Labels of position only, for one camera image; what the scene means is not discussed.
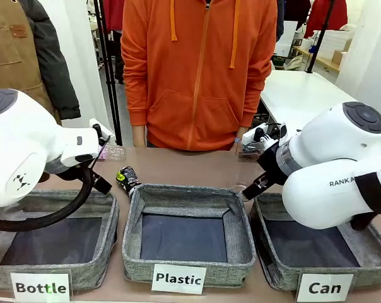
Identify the grey fabric basket labelled Can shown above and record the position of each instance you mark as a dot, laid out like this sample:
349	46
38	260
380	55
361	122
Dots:
304	249

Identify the person's right hand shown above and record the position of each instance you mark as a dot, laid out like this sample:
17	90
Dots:
138	135

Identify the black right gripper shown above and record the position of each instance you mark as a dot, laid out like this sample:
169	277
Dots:
272	164

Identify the small cardboard box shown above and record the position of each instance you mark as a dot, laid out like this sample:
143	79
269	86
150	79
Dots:
338	57

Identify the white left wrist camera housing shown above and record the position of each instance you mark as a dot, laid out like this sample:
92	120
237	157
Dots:
80	146

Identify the white square box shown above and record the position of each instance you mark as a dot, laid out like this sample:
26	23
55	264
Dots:
285	38

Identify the white Plastic label card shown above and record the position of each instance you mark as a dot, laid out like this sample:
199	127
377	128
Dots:
178	279

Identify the white Can label card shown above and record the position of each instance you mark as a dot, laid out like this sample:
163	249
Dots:
324	288

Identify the white table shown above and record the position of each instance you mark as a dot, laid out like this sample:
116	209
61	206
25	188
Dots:
297	94

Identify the black tripod stand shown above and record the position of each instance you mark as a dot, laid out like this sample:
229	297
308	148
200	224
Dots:
113	79

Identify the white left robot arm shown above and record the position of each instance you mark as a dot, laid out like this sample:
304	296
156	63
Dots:
20	142

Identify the grey fabric basket labelled Plastic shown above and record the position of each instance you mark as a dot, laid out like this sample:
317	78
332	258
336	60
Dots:
184	240

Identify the black pole stand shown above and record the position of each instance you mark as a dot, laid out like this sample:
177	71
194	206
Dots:
320	34

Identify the grey fabric basket labelled Bottle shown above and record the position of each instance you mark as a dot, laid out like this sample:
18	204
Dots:
105	240

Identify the light blue wrist watch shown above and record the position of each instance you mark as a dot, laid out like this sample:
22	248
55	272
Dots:
237	140

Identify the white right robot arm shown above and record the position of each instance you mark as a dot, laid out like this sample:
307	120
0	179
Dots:
320	189

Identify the white Bottle label card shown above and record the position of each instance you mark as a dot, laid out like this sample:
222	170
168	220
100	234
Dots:
40	288

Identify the stack of white boxes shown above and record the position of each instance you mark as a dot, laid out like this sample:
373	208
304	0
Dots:
334	42

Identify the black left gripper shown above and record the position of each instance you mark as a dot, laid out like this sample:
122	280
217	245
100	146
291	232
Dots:
72	173

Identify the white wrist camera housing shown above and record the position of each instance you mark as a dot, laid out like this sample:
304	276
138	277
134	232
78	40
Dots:
250	135
80	146

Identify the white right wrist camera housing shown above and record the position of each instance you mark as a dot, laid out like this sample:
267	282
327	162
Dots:
250	135

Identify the person in orange hoodie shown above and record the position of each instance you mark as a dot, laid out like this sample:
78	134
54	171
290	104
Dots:
193	79

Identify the red jacket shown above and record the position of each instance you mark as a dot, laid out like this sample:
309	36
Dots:
330	15

